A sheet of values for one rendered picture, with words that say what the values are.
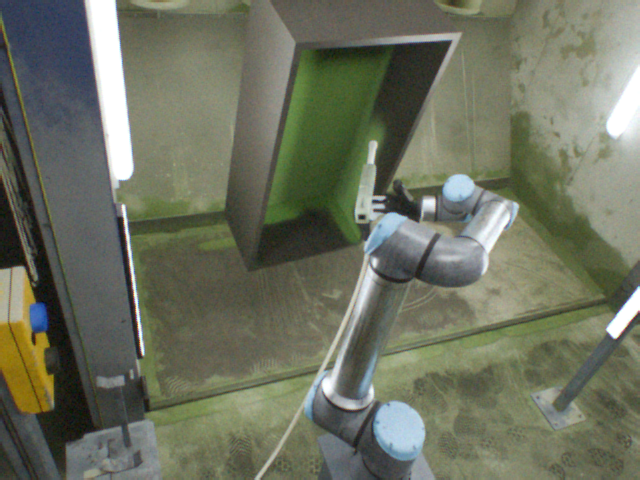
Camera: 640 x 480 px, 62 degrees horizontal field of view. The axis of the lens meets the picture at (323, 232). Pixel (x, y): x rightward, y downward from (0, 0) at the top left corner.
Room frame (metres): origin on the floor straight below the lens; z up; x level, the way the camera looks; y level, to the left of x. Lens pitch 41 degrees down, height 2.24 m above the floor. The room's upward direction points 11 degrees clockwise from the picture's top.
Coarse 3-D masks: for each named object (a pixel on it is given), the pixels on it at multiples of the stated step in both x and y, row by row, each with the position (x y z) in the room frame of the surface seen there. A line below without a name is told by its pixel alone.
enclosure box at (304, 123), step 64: (256, 0) 1.74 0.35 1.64; (320, 0) 1.74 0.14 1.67; (384, 0) 1.86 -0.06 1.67; (256, 64) 1.71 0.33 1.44; (320, 64) 2.00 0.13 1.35; (384, 64) 2.13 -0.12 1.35; (256, 128) 1.68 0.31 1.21; (320, 128) 2.11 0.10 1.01; (384, 128) 2.04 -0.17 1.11; (256, 192) 1.65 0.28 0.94; (320, 192) 2.25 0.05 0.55; (384, 192) 1.94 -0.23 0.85; (256, 256) 1.78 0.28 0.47
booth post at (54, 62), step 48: (0, 0) 0.94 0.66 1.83; (48, 0) 0.98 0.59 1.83; (48, 48) 0.97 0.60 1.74; (48, 96) 0.96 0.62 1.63; (96, 96) 1.00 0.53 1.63; (48, 144) 0.95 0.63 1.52; (96, 144) 1.00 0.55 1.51; (48, 192) 0.94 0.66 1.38; (96, 192) 0.99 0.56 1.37; (48, 240) 0.93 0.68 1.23; (96, 240) 0.98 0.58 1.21; (96, 288) 0.97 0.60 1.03; (96, 336) 0.96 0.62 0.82; (96, 384) 0.94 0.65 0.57
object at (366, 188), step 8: (376, 144) 1.85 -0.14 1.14; (368, 160) 1.73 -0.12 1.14; (368, 168) 1.65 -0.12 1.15; (368, 176) 1.60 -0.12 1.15; (360, 184) 1.55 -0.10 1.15; (368, 184) 1.55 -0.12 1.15; (360, 192) 1.50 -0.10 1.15; (368, 192) 1.50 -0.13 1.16; (360, 200) 1.45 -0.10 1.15; (368, 200) 1.45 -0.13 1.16; (360, 208) 1.40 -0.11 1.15; (368, 208) 1.41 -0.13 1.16; (368, 216) 1.39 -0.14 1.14; (368, 224) 1.48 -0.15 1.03; (368, 232) 1.49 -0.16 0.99
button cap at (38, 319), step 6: (30, 306) 0.53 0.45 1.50; (36, 306) 0.53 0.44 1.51; (42, 306) 0.53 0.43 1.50; (30, 312) 0.52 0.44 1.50; (36, 312) 0.52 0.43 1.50; (42, 312) 0.52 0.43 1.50; (30, 318) 0.51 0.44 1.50; (36, 318) 0.51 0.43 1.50; (42, 318) 0.51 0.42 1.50; (36, 324) 0.50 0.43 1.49; (42, 324) 0.51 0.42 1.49; (36, 330) 0.50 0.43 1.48; (42, 330) 0.51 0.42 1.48
